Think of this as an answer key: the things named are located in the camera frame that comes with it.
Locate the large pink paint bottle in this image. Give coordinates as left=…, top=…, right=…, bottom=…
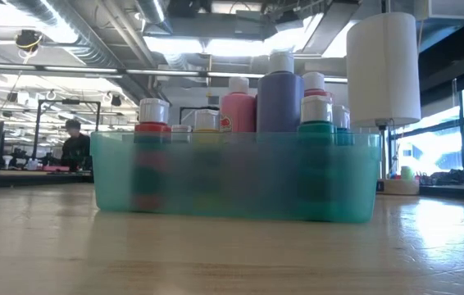
left=220, top=76, right=257, bottom=133

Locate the large red paint bottle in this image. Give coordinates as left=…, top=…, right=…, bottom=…
left=302, top=71, right=334, bottom=99

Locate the large purple paint bottle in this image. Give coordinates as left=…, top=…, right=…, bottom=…
left=256, top=51, right=305, bottom=133

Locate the small yellow paint bottle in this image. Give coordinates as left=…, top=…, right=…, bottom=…
left=193, top=108, right=221, bottom=144

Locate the yellow black cable reel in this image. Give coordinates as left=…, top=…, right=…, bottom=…
left=13, top=29, right=44, bottom=53

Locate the small teal green paint bottle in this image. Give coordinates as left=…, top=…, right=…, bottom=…
left=297, top=94, right=335, bottom=147

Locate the table lamp with white shade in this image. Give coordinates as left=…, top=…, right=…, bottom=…
left=345, top=11, right=423, bottom=197

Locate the translucent teal plastic bin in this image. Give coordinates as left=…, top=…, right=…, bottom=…
left=89, top=129, right=383, bottom=225

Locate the person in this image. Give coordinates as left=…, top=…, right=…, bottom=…
left=60, top=118, right=92, bottom=173

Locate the black bag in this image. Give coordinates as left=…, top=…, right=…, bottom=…
left=428, top=168, right=464, bottom=188

